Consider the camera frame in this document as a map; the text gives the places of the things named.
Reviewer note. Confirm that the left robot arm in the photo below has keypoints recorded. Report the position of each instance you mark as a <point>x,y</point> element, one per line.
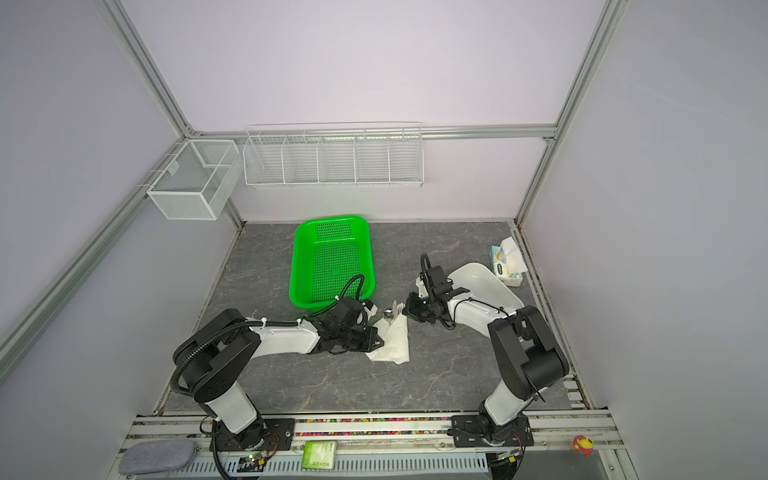
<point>208,364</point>

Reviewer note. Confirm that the white paper napkin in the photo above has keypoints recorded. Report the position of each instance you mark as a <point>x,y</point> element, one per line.
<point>394,334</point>

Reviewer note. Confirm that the red yellow toy figure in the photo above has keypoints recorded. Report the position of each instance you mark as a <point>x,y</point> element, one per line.
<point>582,445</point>

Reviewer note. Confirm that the long white wire shelf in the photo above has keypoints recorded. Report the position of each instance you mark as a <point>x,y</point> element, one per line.
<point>334,154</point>

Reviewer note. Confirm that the tissue pack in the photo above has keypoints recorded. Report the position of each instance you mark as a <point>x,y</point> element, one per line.
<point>507,263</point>

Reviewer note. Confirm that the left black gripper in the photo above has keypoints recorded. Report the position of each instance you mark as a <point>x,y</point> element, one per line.
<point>371,332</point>

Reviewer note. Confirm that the green perforated plastic basket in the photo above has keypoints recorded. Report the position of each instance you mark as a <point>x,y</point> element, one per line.
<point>327,254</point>

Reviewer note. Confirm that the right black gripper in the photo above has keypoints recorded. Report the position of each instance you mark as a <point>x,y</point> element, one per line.
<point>411,310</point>

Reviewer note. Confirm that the white slotted cable duct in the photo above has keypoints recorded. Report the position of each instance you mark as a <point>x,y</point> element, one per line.
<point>350,466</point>

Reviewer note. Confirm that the white oval plastic tub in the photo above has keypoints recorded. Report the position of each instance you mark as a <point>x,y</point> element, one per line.
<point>484,285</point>

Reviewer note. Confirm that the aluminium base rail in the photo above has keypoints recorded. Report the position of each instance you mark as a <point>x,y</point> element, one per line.
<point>554,429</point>

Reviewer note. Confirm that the grey cloth pad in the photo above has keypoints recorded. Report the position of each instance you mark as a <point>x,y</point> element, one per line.
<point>157,457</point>

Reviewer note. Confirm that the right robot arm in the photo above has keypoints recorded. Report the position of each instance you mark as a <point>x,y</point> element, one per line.
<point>528,355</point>

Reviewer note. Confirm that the small white mesh basket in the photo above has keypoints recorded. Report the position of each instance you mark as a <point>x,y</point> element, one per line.
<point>198,180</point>

